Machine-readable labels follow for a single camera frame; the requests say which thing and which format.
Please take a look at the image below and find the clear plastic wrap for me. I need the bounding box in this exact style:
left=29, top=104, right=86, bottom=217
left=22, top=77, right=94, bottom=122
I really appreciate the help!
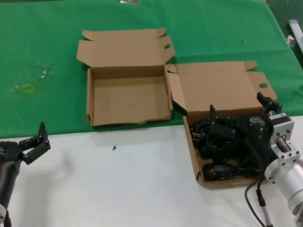
left=11, top=62, right=56, bottom=95

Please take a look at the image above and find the open brown cardboard box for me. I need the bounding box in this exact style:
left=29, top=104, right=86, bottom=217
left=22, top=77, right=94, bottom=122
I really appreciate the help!
left=166, top=60, right=278, bottom=190

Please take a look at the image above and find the robot cable with grey connector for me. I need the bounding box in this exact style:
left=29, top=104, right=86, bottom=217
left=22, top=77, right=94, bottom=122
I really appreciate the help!
left=256, top=186, right=273, bottom=227

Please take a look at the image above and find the thick black gripper cable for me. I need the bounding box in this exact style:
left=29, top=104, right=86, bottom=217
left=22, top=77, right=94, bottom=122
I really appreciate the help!
left=244, top=137, right=272, bottom=227

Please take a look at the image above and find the cardboard box with torn corner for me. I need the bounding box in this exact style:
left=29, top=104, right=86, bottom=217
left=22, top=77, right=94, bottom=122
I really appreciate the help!
left=76, top=27, right=176, bottom=130

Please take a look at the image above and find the white bar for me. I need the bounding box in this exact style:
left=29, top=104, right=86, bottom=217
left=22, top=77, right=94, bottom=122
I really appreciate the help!
left=288, top=19, right=303, bottom=52

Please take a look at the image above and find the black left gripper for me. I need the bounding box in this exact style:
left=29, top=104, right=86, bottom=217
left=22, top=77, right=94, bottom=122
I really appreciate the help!
left=0, top=122, right=52, bottom=166

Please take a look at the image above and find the green tablecloth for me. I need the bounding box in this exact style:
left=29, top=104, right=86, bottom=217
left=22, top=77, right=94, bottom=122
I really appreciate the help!
left=0, top=0, right=303, bottom=140

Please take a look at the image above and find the yellow rubber band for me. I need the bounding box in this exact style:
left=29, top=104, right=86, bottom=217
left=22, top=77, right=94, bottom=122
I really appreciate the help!
left=20, top=83, right=35, bottom=94

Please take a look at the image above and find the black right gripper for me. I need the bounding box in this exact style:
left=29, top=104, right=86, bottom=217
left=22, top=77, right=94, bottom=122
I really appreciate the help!
left=209, top=92, right=283, bottom=166

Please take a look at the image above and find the coiled black power cable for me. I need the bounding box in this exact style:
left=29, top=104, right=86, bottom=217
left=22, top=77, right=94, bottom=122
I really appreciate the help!
left=189, top=118, right=215, bottom=142
left=202, top=162, right=264, bottom=183
left=197, top=139, right=252, bottom=164

